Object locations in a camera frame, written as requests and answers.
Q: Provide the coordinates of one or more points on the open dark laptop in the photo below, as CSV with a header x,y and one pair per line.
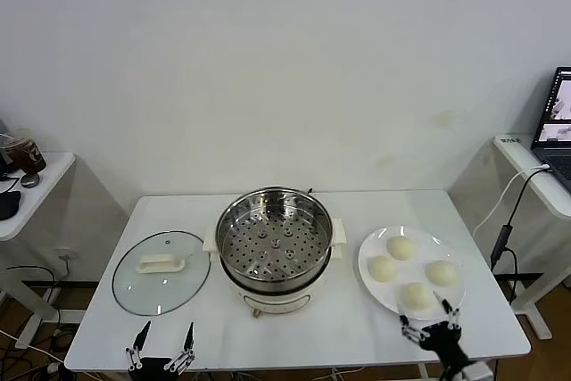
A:
x,y
555,149

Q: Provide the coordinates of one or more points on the white steamed baozi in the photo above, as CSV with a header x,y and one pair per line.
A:
x,y
417,297
442,273
382,268
400,248

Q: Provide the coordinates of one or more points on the stainless steel steamer basket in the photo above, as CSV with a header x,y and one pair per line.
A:
x,y
276,260

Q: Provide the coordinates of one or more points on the black soft pouch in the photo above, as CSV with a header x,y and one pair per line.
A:
x,y
9,204

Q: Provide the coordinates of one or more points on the white side desk with label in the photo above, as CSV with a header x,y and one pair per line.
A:
x,y
513,153

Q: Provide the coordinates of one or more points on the iced coffee plastic cup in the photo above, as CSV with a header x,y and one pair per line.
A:
x,y
31,153

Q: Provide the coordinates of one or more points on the printed desk label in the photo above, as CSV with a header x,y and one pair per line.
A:
x,y
510,140

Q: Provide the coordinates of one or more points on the white floor power strip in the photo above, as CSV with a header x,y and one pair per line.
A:
x,y
52,368

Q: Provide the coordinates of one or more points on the cream electric cooker pot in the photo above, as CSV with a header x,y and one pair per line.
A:
x,y
276,300

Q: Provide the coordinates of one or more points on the white wall socket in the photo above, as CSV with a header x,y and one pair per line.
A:
x,y
67,256

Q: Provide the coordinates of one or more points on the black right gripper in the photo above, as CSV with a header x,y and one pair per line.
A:
x,y
444,338

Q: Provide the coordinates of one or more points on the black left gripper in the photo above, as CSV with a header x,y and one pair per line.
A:
x,y
154,370

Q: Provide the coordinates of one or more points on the white round plate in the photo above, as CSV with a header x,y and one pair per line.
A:
x,y
374,292

